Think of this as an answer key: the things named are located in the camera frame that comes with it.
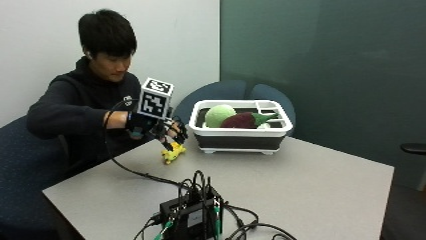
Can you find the long black glove cable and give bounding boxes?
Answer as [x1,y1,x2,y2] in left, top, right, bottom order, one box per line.
[103,99,194,188]

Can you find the yellow soft toy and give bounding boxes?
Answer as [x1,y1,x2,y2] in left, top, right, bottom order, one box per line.
[160,142,188,165]

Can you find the purple eggplant soft toy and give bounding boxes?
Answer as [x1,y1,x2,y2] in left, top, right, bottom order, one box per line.
[220,111,281,130]

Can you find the light green round soft toy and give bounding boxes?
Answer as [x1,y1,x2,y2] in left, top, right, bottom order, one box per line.
[204,104,239,129]

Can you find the black electronics box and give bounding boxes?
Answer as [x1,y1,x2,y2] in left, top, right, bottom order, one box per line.
[158,194,224,240]

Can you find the green-tipped cable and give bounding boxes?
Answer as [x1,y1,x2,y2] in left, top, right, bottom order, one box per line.
[152,219,176,240]
[214,205,223,236]

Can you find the black chair armrest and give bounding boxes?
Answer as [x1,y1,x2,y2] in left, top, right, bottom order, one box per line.
[400,142,426,156]

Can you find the dark blue upholstered chair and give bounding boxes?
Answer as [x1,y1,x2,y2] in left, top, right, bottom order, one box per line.
[0,115,72,240]

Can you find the white cube of black markers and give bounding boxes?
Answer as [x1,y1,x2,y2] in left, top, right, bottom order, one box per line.
[136,77,176,120]

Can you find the blue round-backed chair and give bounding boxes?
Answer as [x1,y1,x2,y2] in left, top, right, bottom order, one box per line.
[172,79,251,125]
[247,83,297,137]

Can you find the the person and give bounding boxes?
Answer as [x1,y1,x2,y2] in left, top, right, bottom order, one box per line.
[26,8,190,175]

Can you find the white and black basin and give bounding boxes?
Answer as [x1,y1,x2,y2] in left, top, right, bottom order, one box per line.
[188,99,296,156]

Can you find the black looping cable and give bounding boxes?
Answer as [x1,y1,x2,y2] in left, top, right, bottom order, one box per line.
[223,202,300,240]

